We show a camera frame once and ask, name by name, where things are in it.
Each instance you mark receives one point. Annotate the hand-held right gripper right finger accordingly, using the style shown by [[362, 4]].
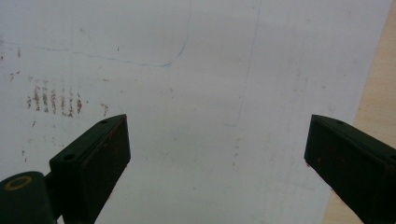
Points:
[[358, 168]]

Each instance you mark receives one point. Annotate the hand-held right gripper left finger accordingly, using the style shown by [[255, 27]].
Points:
[[90, 168]]

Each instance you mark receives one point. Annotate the white table mat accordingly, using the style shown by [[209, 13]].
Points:
[[202, 93]]

